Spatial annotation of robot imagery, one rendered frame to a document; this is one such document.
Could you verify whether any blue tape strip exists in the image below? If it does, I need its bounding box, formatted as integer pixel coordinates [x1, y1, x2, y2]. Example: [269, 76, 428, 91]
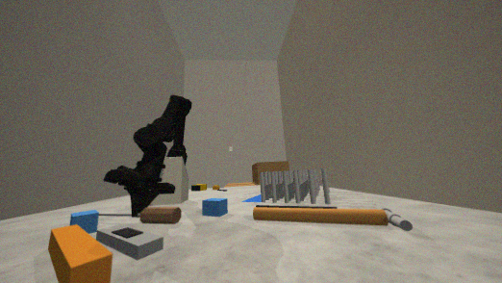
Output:
[241, 195, 262, 202]

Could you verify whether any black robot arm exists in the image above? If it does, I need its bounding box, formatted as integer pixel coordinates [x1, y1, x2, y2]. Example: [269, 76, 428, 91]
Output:
[134, 95, 191, 165]

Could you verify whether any orange rectangular bar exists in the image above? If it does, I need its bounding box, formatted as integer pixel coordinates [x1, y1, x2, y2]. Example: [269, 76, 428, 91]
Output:
[48, 224, 113, 283]

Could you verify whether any wooden-handled tool with grey metal shaft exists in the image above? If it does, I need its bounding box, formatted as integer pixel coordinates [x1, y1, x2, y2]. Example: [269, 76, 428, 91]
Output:
[99, 207, 181, 224]

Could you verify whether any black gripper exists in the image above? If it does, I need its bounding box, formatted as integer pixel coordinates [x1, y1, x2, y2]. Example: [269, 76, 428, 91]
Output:
[103, 157, 175, 217]

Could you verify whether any blue block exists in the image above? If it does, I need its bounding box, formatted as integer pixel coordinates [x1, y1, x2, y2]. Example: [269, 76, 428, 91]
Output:
[202, 198, 228, 217]
[70, 210, 99, 234]

